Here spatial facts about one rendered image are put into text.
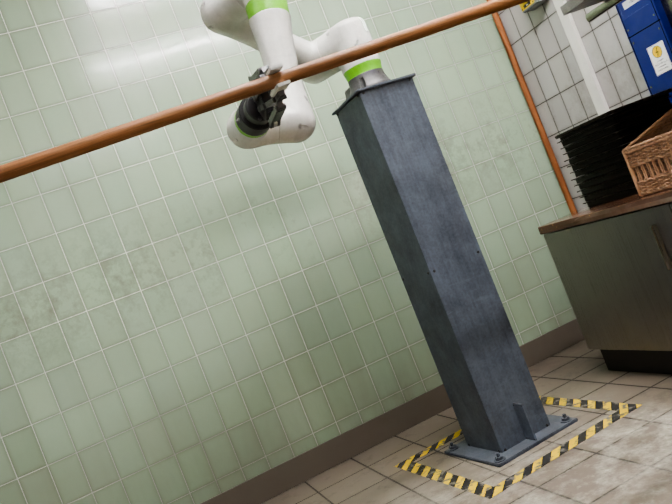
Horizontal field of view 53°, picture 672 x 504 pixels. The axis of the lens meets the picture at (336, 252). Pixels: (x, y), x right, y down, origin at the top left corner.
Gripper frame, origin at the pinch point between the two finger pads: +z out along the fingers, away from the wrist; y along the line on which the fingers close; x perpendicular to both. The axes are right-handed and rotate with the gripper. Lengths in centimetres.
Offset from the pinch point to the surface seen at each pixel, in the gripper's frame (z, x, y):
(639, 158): -23, -102, 50
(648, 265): -30, -96, 81
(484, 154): -123, -120, 28
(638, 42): -52, -151, 15
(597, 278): -54, -96, 83
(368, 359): -123, -33, 85
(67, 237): -124, 52, -4
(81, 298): -124, 57, 18
